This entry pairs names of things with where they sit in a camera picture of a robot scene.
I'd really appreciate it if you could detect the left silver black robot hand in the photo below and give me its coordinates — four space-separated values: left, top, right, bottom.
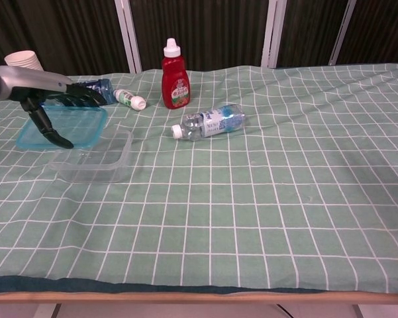
0 65 107 149

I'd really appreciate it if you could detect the teal plastic container lid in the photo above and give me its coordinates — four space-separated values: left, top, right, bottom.
15 104 109 151

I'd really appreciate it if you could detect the clear plastic food container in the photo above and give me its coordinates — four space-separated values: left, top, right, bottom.
48 129 134 184

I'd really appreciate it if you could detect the stack of white paper cups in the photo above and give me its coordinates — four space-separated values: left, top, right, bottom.
4 50 44 72

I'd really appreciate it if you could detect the blue sports drink bottle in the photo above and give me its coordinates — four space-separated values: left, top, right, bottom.
75 78 115 107

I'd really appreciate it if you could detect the small white green bottle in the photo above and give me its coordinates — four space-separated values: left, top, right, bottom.
113 88 148 112

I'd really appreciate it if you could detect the red ketchup squeeze bottle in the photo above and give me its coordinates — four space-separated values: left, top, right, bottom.
161 38 191 110

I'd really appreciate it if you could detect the clear plastic water bottle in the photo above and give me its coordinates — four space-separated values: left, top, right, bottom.
170 103 247 142

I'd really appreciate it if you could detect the green checkered tablecloth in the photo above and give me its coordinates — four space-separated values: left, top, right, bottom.
0 63 398 295

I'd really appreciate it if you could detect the white screen frame post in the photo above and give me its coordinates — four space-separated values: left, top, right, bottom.
260 0 288 70
114 0 143 75
328 0 358 66

